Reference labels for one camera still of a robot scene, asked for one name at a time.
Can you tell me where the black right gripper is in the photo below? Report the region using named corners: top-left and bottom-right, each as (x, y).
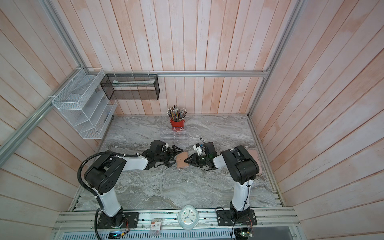
top-left (185, 152), bottom-right (210, 167)

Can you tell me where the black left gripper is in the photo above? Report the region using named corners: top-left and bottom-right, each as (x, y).
top-left (155, 144), bottom-right (184, 168)

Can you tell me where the pink card holder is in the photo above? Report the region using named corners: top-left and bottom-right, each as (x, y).
top-left (176, 152), bottom-right (189, 169)

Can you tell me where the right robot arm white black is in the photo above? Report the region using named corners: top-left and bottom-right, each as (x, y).
top-left (184, 142), bottom-right (261, 214)

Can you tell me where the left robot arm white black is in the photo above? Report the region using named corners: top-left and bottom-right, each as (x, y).
top-left (77, 140), bottom-right (183, 218)

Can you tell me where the clear acrylic organizer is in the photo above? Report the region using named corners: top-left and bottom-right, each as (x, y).
top-left (160, 127), bottom-right (193, 148)

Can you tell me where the red pencil cup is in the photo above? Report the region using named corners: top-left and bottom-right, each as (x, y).
top-left (170, 119), bottom-right (185, 132)

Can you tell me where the bundle of coloured pencils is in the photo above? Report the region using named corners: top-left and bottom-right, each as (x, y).
top-left (168, 106), bottom-right (187, 122)

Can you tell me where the white analog clock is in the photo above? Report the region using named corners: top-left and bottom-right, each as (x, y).
top-left (177, 205), bottom-right (200, 231)

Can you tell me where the pink case on table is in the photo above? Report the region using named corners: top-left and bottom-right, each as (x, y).
top-left (248, 150), bottom-right (263, 176)

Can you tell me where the small red white box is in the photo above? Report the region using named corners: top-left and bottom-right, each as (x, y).
top-left (149, 218), bottom-right (163, 237)

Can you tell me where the green circuit board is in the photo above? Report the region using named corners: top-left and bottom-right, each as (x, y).
top-left (234, 228), bottom-right (253, 240)

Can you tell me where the left blue circuit board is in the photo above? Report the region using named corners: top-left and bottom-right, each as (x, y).
top-left (108, 231), bottom-right (125, 240)

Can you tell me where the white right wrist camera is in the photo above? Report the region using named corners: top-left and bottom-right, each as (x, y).
top-left (193, 144), bottom-right (203, 154)

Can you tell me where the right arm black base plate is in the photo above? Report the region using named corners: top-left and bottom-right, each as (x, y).
top-left (215, 208), bottom-right (258, 227)

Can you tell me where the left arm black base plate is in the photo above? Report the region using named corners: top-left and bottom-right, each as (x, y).
top-left (96, 212), bottom-right (140, 230)

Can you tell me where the black wire mesh basket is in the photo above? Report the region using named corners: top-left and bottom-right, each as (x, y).
top-left (101, 73), bottom-right (160, 101)

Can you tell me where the white wire mesh shelf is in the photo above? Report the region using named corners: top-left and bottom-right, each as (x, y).
top-left (52, 68), bottom-right (117, 140)

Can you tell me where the aluminium frame rail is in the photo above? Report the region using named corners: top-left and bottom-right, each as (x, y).
top-left (102, 70), bottom-right (269, 78)

